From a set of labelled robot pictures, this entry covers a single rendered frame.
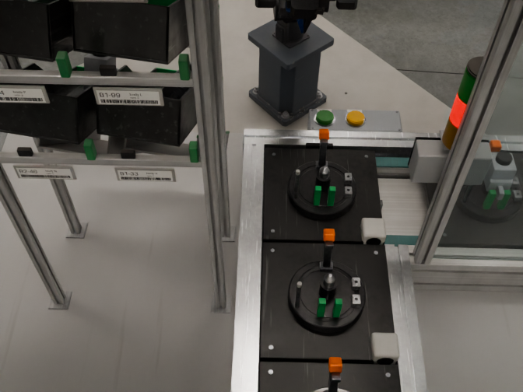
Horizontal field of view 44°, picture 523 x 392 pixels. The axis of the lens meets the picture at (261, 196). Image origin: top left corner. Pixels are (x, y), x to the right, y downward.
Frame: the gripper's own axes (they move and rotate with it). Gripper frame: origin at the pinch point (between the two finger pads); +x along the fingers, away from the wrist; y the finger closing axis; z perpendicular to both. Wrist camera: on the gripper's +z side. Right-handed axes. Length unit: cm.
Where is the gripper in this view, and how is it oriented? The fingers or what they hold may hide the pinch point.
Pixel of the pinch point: (303, 17)
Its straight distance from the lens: 128.2
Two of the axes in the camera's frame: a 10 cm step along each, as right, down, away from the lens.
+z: -0.3, 8.0, -6.0
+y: 10.0, 0.2, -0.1
